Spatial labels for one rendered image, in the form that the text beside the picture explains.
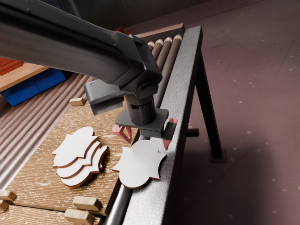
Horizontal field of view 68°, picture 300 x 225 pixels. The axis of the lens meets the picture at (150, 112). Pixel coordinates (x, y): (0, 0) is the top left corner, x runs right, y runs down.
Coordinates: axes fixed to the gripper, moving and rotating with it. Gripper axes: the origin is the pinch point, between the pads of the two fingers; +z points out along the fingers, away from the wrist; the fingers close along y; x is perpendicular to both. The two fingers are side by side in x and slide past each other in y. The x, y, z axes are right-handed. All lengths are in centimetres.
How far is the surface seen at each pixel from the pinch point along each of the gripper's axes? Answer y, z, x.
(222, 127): 20, 93, 102
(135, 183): 0.3, 1.3, -10.6
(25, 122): -62, 18, 14
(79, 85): -49, 15, 39
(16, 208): -28.6, 7.9, -20.6
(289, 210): 58, 84, 37
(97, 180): -9.9, 3.6, -10.7
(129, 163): -2.9, 1.4, -5.9
